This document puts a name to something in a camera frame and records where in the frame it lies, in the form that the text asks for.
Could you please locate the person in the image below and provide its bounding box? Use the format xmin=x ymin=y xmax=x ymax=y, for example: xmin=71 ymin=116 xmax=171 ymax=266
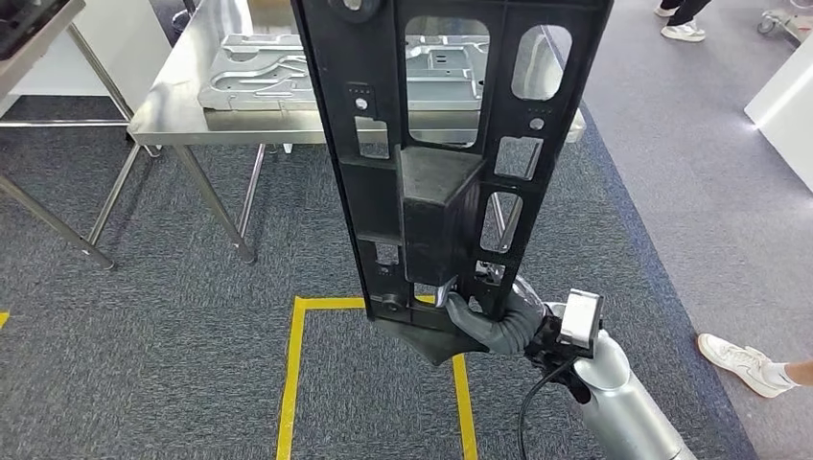
xmin=654 ymin=0 xmax=714 ymax=44
xmin=697 ymin=333 xmax=813 ymax=400

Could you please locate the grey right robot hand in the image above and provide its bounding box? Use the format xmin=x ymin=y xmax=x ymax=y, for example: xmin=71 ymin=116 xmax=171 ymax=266
xmin=435 ymin=266 xmax=546 ymax=356

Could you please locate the black camera cable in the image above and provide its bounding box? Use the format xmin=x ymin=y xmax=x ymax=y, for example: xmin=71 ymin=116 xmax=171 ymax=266
xmin=517 ymin=358 xmax=579 ymax=460

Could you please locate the stainless steel workbench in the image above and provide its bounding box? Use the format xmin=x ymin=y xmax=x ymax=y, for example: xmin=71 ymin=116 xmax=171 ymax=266
xmin=127 ymin=0 xmax=589 ymax=266

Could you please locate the stamped sheet metal plate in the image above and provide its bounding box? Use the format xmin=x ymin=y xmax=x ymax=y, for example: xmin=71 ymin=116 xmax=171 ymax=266
xmin=197 ymin=33 xmax=586 ymax=144

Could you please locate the white cabinet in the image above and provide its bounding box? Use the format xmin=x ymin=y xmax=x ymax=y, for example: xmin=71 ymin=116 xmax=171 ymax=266
xmin=9 ymin=0 xmax=173 ymax=117
xmin=744 ymin=34 xmax=813 ymax=194

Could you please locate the grey wheeled cart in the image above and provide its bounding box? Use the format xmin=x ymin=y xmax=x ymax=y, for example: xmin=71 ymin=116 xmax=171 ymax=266
xmin=756 ymin=0 xmax=813 ymax=46

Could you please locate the black plastic object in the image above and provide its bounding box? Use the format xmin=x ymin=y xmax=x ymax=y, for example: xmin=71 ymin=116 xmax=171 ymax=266
xmin=0 ymin=0 xmax=71 ymax=61

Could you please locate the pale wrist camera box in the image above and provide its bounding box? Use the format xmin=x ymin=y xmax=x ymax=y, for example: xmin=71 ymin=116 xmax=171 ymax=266
xmin=558 ymin=288 xmax=605 ymax=360

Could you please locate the black plastic frame part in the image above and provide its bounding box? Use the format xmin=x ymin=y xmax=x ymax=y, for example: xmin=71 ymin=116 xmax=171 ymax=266
xmin=290 ymin=0 xmax=616 ymax=368

